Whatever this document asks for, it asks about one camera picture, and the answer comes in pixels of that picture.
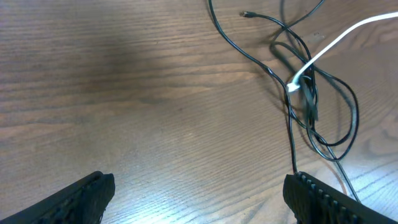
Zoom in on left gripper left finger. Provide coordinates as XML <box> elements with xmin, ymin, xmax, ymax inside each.
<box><xmin>1</xmin><ymin>171</ymin><xmax>116</xmax><ymax>224</ymax></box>

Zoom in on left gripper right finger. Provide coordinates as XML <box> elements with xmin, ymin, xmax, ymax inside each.
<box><xmin>283</xmin><ymin>172</ymin><xmax>397</xmax><ymax>224</ymax></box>

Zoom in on white USB cable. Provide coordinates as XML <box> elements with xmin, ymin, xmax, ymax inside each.
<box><xmin>285</xmin><ymin>11</ymin><xmax>398</xmax><ymax>93</ymax></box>

